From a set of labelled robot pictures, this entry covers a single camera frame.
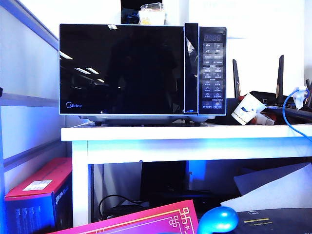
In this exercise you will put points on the pale grey sheet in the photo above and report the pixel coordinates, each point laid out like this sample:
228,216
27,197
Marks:
263,180

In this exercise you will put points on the black rectangular panel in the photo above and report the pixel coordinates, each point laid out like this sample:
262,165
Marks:
163,175

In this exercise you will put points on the black power adapter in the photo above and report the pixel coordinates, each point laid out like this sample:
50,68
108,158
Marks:
122,210

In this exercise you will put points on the white tape tag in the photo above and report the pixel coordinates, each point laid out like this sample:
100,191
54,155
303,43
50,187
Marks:
299,97

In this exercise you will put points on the pink gift box gold pattern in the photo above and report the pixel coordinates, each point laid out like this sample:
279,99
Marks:
146,219

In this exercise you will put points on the glossy blue round object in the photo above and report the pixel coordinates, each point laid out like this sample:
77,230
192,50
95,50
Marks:
219,219

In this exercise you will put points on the black flat device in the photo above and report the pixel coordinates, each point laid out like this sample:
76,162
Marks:
182,197

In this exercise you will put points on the black router with antennas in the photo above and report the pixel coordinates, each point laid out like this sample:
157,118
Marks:
268,96

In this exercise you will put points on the black Midea microwave oven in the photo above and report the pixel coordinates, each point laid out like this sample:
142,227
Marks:
212,73

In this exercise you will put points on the small white red box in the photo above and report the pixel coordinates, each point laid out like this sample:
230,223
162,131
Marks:
264,119

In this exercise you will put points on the red and blue carton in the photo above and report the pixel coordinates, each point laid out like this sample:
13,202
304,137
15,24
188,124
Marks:
29,209

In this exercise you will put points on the white paper sheet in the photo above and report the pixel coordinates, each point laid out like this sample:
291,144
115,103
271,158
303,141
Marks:
280,197

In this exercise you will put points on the clear plastic snack box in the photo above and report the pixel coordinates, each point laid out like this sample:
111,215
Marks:
152,14

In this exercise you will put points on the grey framed office partition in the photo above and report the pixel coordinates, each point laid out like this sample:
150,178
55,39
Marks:
29,100

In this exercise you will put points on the black box yellow print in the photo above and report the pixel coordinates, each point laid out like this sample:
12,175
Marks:
280,224

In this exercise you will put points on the white table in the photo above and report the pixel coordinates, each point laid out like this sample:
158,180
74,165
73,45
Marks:
170,132

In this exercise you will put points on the white paper cup blue print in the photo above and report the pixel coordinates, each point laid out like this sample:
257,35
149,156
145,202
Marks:
246,108

